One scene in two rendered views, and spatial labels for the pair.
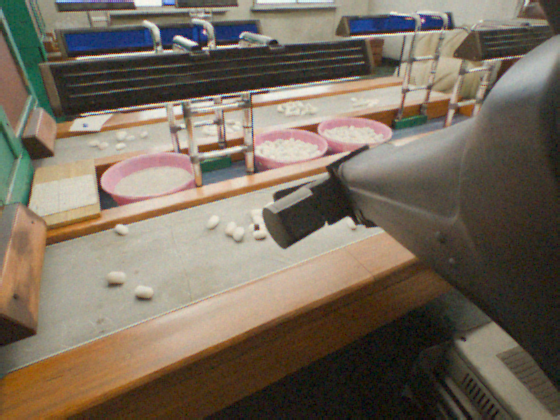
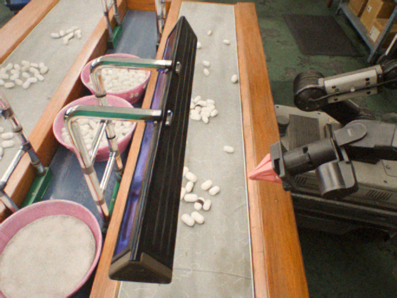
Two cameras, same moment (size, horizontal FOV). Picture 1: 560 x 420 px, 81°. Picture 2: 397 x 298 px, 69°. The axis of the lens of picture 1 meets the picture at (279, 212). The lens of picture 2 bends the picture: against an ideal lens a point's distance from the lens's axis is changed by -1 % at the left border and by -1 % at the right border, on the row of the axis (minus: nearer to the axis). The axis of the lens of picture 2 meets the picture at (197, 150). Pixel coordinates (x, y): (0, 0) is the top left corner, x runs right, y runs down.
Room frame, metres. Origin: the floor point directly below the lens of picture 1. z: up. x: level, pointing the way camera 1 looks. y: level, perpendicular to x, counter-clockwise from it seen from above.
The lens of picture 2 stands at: (0.41, 0.43, 1.43)
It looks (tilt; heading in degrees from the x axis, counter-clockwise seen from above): 48 degrees down; 298
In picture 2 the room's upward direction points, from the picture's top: 4 degrees clockwise
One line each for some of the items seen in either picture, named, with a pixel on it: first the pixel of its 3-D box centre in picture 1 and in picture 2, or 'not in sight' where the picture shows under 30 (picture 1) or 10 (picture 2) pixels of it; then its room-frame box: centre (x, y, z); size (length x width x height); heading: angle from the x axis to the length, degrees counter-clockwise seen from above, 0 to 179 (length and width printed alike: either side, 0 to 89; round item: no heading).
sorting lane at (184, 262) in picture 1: (395, 187); (200, 104); (0.81, -0.33, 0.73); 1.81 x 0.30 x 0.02; 118
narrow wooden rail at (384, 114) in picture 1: (303, 135); (69, 99); (1.26, -0.10, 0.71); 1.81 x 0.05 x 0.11; 118
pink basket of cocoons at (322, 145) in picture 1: (287, 156); (98, 129); (1.04, -0.03, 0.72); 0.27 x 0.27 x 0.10
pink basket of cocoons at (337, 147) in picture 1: (352, 141); (117, 81); (1.17, -0.28, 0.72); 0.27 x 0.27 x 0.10
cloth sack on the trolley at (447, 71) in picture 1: (441, 80); not in sight; (3.59, -1.69, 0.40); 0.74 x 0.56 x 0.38; 120
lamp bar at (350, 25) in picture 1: (400, 23); not in sight; (1.61, -0.52, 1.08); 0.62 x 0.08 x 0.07; 118
